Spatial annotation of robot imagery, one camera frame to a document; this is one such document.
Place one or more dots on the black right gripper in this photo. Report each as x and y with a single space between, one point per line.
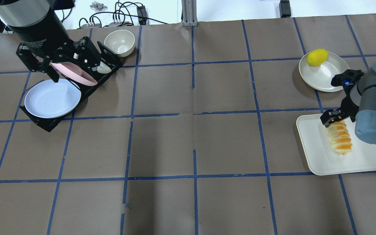
349 108

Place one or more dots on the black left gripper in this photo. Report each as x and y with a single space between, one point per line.
40 36

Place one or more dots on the bread roll croissant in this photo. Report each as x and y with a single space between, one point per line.
339 137

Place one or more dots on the light blue plate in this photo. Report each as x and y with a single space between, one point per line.
48 99

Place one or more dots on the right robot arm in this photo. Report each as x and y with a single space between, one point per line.
365 89

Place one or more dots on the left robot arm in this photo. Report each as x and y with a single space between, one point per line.
45 40

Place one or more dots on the pink plate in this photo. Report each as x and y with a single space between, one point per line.
75 73

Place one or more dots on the cream plate in rack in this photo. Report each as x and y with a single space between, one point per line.
103 68

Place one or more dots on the black dish rack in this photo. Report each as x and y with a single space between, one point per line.
48 124

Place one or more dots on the cream round dish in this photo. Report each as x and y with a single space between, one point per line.
319 77

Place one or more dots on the cream bowl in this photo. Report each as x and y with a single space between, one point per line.
121 42

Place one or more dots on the cream rectangular tray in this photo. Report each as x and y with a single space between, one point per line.
322 159

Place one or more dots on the yellow lemon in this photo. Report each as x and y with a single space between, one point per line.
317 57

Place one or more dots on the black power adapter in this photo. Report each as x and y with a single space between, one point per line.
142 15

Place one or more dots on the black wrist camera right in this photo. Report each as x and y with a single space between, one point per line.
347 78

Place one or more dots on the aluminium frame post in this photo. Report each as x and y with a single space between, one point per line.
189 13

